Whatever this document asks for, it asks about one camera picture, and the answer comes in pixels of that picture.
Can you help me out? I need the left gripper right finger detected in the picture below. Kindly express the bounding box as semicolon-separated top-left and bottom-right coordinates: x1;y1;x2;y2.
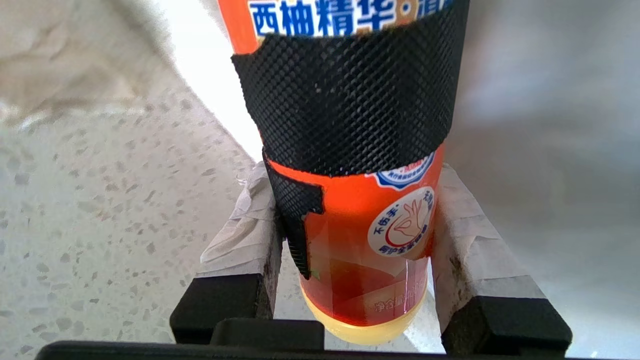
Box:
431;162;573;357

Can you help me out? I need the orange dish soap bottle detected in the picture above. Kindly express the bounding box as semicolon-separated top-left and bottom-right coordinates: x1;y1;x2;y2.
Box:
217;0;471;346

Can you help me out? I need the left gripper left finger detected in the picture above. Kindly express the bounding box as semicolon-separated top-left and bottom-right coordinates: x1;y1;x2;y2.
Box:
170;161;284;346

